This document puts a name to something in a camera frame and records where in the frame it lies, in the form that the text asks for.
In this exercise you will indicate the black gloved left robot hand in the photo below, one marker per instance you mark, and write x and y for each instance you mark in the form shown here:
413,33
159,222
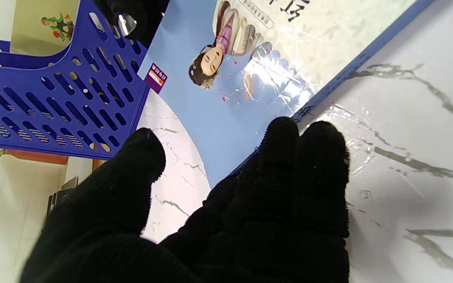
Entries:
230,228

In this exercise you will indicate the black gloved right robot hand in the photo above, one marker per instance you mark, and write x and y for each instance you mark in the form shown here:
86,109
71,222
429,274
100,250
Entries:
132,17

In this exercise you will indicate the blue cover book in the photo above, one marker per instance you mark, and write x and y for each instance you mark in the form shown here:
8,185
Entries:
242,86

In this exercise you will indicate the blue perforated plastic file rack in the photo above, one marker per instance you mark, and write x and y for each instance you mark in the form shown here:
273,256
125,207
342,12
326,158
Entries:
53,98

